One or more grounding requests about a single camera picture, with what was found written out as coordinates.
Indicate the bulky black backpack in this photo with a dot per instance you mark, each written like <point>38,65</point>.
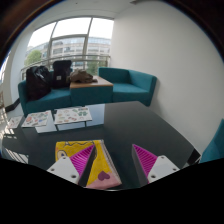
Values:
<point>38,82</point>

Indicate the teal corner sofa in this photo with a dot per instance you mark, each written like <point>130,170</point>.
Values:
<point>128,88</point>

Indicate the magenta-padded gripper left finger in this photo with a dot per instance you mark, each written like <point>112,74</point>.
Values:
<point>65,168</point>

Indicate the black backpack with label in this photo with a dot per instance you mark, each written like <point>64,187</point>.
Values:
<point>61,73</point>

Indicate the brown jacket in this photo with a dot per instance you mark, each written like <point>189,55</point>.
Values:
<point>81,76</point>

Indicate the metal window railing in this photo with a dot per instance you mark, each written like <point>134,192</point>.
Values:
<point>66,57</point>

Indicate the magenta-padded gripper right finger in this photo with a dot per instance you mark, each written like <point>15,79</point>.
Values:
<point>161,166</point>

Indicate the yellow pink cartoon towel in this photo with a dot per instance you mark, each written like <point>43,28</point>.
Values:
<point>104,163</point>

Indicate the teal chair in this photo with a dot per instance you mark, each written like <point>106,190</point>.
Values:
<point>215,146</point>

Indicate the wooden sofa table top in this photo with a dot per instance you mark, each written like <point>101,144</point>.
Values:
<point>96,83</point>

